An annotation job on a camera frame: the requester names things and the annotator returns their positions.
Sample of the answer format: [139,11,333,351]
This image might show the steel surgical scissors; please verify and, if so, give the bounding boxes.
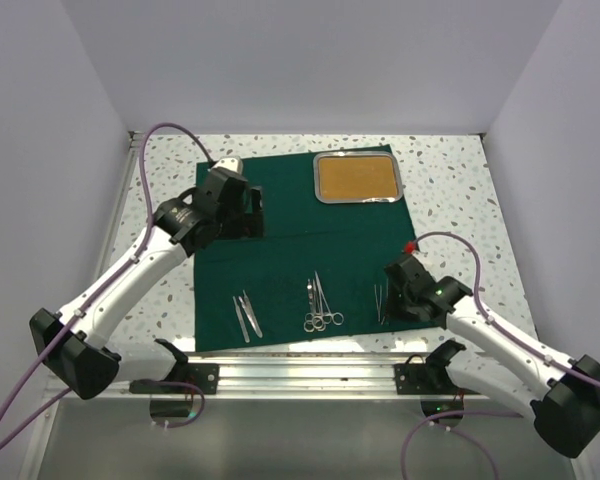
[303,280,326,333]

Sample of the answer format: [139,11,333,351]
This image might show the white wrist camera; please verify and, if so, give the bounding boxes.
[214,156,244,175]
[403,240,428,262]

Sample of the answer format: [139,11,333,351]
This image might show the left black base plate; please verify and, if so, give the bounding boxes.
[129,363,220,395]

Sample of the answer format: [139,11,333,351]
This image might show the purple cable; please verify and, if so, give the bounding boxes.
[0,122,216,456]
[402,230,600,480]

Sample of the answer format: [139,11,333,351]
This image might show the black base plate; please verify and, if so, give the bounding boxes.
[393,354,477,396]
[129,363,220,395]

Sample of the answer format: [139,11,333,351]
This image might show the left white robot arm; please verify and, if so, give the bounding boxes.
[29,157,262,400]

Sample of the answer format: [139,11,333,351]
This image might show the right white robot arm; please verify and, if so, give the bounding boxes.
[384,254,600,458]

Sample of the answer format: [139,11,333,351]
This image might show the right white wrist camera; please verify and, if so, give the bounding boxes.
[403,240,428,262]

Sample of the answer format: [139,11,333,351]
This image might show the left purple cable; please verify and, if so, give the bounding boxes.
[0,122,216,456]

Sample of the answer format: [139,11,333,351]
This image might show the aluminium mounting rail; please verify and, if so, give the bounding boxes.
[47,352,571,400]

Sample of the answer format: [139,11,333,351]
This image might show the steel tweezers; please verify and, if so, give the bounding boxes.
[374,284,383,324]

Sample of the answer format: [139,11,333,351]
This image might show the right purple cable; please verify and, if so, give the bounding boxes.
[402,230,600,480]

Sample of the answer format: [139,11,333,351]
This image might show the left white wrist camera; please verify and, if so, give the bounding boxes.
[214,156,244,175]

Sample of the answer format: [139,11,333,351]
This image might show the steel hemostat forceps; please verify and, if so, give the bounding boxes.
[314,271,344,326]

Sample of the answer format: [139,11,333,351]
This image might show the yellow tray liner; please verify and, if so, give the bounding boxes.
[318,155,398,202]

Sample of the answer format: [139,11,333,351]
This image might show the steel instrument tray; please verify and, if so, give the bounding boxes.
[313,150,403,204]

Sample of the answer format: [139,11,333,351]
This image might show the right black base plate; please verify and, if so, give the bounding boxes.
[393,354,477,396]

